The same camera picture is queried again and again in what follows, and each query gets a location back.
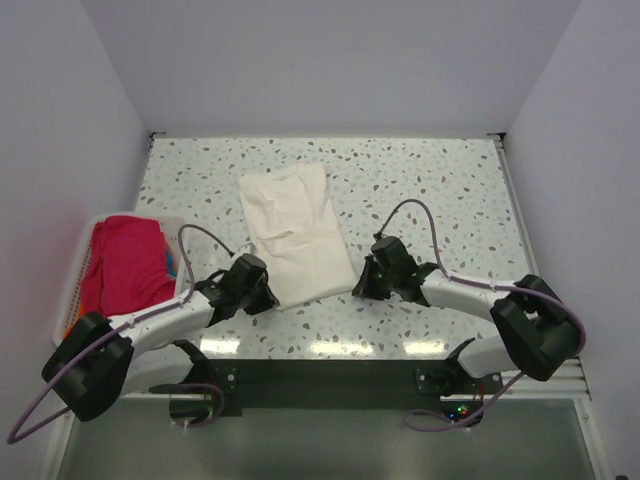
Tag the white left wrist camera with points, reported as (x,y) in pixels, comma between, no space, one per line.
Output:
(248,248)

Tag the pink t-shirt in basket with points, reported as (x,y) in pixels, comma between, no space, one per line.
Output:
(128,269)

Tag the white plastic laundry basket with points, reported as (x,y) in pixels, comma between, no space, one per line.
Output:
(69,305)

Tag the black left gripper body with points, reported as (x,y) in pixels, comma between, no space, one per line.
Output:
(257,300)

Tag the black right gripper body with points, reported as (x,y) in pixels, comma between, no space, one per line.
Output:
(376,284)

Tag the white t-shirt red print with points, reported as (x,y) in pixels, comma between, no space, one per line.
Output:
(292,224)

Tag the blue garment in basket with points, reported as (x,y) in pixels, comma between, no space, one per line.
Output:
(172,258)

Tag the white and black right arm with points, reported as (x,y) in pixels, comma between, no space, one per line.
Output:
(536,332)

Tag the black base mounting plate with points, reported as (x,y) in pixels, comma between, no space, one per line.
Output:
(228,388)

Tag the orange garment in basket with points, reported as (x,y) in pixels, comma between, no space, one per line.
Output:
(67,331)

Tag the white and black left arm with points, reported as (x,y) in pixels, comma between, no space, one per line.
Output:
(88,369)

